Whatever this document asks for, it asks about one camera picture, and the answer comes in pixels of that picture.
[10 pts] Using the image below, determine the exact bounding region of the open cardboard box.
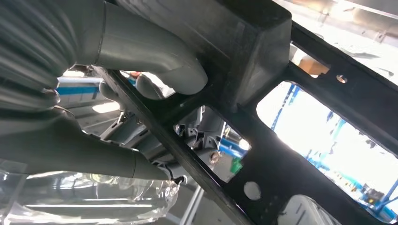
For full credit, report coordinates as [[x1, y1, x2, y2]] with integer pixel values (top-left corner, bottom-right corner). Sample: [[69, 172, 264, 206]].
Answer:
[[298, 55, 330, 77]]

